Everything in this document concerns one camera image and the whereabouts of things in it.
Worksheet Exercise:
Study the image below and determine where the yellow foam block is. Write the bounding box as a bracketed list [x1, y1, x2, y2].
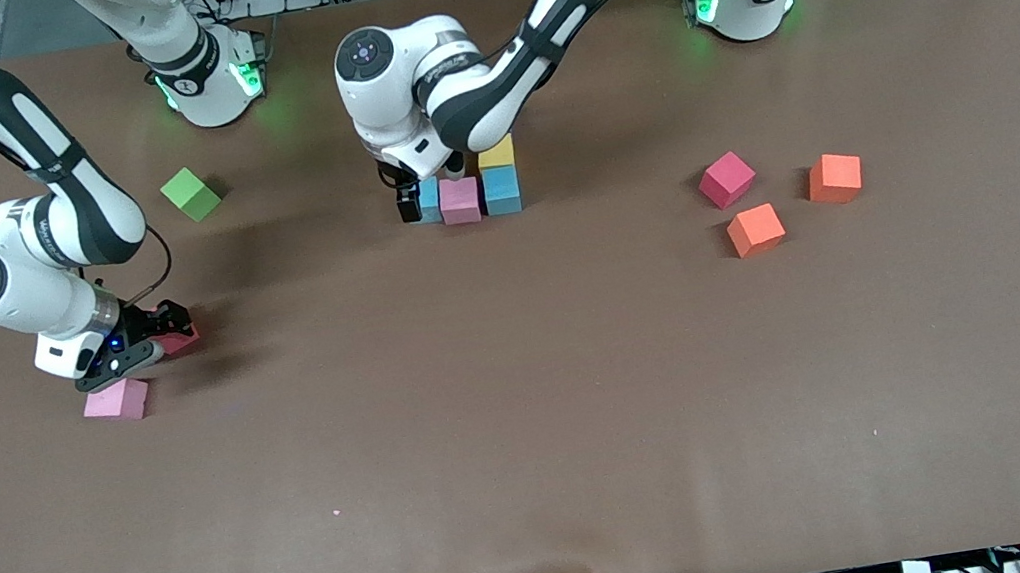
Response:
[475, 133, 517, 173]

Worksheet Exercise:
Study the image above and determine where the orange foam block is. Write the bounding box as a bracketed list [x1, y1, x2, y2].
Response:
[803, 149, 867, 209]
[722, 201, 788, 263]

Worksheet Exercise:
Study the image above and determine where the blue foam block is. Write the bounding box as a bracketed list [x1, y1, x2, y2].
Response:
[481, 164, 525, 218]
[415, 176, 446, 226]

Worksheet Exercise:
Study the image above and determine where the green foam block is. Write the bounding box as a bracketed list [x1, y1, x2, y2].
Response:
[157, 161, 226, 228]

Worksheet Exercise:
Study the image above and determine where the pink foam block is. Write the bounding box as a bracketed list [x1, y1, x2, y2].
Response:
[437, 175, 484, 228]
[79, 374, 154, 428]

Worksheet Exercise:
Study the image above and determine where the red foam block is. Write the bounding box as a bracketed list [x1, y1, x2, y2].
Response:
[694, 148, 761, 211]
[158, 323, 203, 360]

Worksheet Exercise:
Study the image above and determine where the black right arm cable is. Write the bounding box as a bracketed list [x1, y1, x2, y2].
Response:
[112, 222, 179, 310]

